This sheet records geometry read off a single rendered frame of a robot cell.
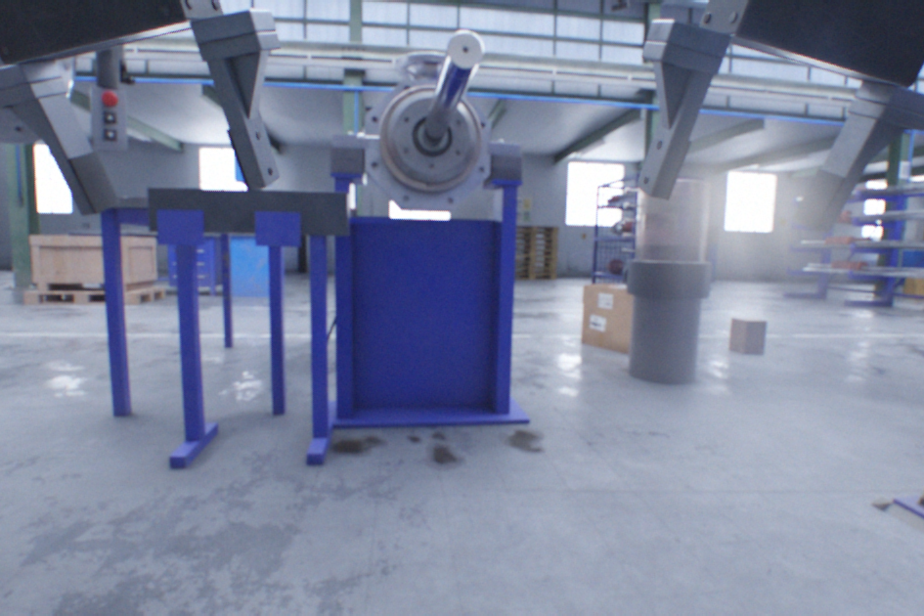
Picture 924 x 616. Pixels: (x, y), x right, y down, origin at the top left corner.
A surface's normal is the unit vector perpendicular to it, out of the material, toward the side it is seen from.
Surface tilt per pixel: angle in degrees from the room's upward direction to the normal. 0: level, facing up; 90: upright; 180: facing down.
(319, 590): 0
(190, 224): 90
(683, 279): 90
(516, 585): 0
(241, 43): 113
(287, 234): 90
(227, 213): 90
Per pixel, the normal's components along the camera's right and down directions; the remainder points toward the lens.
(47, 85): 0.99, -0.09
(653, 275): -0.64, 0.07
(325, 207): 0.14, 0.12
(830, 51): 0.07, 0.51
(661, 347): -0.39, 0.10
